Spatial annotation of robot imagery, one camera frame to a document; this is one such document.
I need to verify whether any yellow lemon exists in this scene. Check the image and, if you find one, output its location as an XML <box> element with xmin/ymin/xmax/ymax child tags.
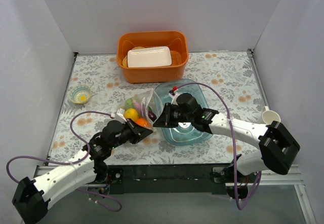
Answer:
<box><xmin>124</xmin><ymin>108</ymin><xmax>140</xmax><ymax>122</ymax></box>

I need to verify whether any orange tangerine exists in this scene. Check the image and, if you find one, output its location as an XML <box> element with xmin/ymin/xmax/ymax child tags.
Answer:
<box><xmin>135</xmin><ymin>118</ymin><xmax>150</xmax><ymax>128</ymax></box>

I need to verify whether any green custard apple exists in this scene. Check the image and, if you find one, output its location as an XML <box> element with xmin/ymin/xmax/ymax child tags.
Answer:
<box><xmin>125</xmin><ymin>98</ymin><xmax>134</xmax><ymax>110</ymax></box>

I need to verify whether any purple eggplant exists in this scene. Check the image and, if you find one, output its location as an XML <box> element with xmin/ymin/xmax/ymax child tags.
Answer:
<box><xmin>132</xmin><ymin>98</ymin><xmax>157</xmax><ymax>121</ymax></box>

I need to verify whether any clear zip top bag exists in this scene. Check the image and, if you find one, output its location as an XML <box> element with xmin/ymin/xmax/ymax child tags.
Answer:
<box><xmin>115</xmin><ymin>89</ymin><xmax>162</xmax><ymax>130</ymax></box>

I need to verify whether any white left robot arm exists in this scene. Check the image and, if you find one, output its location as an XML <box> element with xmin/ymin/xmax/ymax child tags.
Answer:
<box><xmin>12</xmin><ymin>119</ymin><xmax>153</xmax><ymax>223</ymax></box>

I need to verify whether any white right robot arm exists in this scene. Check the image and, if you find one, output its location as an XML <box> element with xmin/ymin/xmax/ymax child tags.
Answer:
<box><xmin>153</xmin><ymin>93</ymin><xmax>300</xmax><ymax>182</ymax></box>

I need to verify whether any clear blue plastic tray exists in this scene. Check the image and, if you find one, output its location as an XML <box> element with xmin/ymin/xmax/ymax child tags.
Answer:
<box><xmin>155</xmin><ymin>79</ymin><xmax>212</xmax><ymax>146</ymax></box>

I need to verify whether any small patterned bowl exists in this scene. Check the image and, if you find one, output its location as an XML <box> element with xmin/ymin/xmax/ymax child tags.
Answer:
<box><xmin>69</xmin><ymin>85</ymin><xmax>92</xmax><ymax>104</ymax></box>

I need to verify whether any white rectangular dish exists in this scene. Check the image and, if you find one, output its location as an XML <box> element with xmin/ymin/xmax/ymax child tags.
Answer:
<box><xmin>126</xmin><ymin>46</ymin><xmax>172</xmax><ymax>68</ymax></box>

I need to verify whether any orange plastic basket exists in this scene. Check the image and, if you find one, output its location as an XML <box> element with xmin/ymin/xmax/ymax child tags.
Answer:
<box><xmin>116</xmin><ymin>30</ymin><xmax>189</xmax><ymax>84</ymax></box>

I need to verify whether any yellow plate in basket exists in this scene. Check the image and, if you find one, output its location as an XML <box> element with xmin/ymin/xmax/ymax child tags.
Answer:
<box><xmin>122</xmin><ymin>47</ymin><xmax>143</xmax><ymax>67</ymax></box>

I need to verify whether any white plastic cup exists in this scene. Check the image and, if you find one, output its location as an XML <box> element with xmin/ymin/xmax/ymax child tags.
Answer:
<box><xmin>259</xmin><ymin>106</ymin><xmax>281</xmax><ymax>125</ymax></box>

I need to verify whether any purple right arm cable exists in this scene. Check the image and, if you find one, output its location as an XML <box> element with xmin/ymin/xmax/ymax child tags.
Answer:
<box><xmin>168</xmin><ymin>82</ymin><xmax>262</xmax><ymax>210</ymax></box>

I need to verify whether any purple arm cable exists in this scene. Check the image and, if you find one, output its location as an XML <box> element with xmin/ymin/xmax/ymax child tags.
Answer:
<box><xmin>168</xmin><ymin>82</ymin><xmax>262</xmax><ymax>210</ymax></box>
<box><xmin>6</xmin><ymin>110</ymin><xmax>123</xmax><ymax>212</ymax></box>

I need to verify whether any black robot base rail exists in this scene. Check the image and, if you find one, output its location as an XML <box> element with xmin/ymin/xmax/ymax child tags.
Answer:
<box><xmin>86</xmin><ymin>163</ymin><xmax>264</xmax><ymax>197</ymax></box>

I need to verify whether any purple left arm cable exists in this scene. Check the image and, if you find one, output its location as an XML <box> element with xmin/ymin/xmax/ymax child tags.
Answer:
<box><xmin>6</xmin><ymin>110</ymin><xmax>123</xmax><ymax>212</ymax></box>

